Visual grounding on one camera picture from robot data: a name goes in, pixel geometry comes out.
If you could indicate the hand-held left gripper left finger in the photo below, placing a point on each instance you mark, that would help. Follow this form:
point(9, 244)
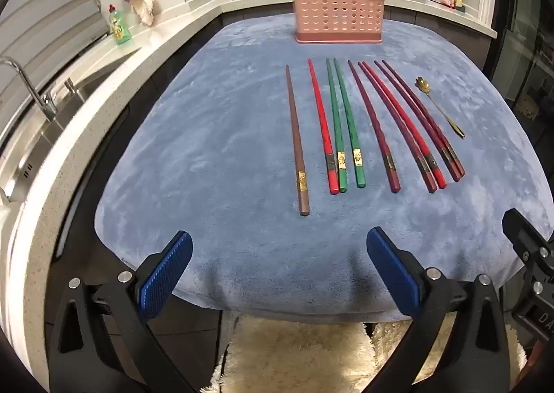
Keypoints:
point(166, 276)

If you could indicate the small yellow green box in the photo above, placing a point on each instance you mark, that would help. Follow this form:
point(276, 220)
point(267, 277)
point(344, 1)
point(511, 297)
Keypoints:
point(459, 1)

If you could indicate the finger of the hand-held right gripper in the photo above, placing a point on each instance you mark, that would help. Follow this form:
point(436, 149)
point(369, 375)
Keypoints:
point(526, 241)

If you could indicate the white window blinds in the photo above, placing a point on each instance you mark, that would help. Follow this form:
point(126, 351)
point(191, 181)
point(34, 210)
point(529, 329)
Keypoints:
point(43, 7)

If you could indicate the stainless steel sink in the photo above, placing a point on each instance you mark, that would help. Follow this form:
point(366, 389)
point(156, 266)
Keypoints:
point(52, 133)

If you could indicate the pink perforated utensil holder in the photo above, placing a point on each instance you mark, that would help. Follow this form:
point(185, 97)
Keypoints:
point(337, 7)

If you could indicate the red chopstick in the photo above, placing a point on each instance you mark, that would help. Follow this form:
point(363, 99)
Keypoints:
point(404, 122)
point(322, 124)

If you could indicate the gold leaf-shaped spoon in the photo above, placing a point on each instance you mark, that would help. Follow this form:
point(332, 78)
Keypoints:
point(439, 109)

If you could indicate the white fluffy rug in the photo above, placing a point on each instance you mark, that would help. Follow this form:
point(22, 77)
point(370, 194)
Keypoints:
point(294, 354)

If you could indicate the maroon chopstick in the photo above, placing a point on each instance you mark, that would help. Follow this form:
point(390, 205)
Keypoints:
point(415, 114)
point(373, 129)
point(426, 111)
point(396, 127)

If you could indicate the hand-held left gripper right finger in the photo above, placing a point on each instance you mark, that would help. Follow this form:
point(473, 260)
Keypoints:
point(396, 272)

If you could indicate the green chopstick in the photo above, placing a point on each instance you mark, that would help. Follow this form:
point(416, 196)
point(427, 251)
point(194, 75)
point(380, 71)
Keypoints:
point(348, 124)
point(335, 124)

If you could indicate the chrome kitchen faucet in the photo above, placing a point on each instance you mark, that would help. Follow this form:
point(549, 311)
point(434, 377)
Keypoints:
point(37, 90)

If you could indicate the blue plush blanket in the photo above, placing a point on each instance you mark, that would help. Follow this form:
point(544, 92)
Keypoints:
point(242, 150)

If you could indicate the brown chopstick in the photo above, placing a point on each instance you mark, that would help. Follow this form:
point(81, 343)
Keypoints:
point(296, 137)

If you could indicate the green dish soap bottle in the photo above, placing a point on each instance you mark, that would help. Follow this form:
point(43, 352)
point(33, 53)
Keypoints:
point(119, 25)

